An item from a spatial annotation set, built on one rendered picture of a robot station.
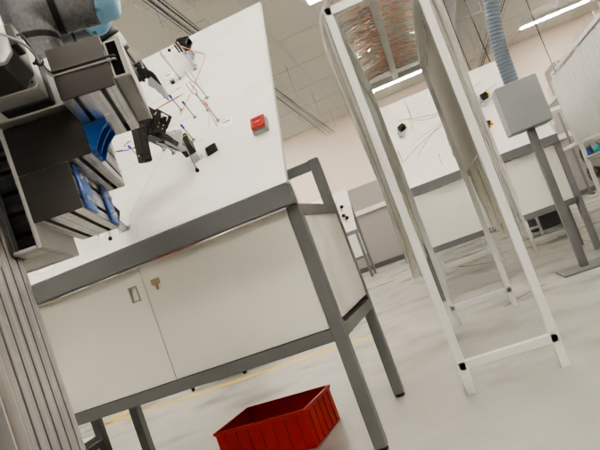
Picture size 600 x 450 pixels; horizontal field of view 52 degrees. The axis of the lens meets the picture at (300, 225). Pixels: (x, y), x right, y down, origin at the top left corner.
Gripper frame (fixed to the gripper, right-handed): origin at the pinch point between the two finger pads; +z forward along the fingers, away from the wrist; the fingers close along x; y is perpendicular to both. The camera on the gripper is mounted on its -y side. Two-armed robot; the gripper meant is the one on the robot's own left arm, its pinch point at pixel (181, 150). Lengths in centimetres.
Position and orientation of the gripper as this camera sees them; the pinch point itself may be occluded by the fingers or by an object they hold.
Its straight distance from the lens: 199.1
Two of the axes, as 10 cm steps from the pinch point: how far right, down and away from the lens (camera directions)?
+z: 6.7, 3.3, 6.6
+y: 2.3, -9.4, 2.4
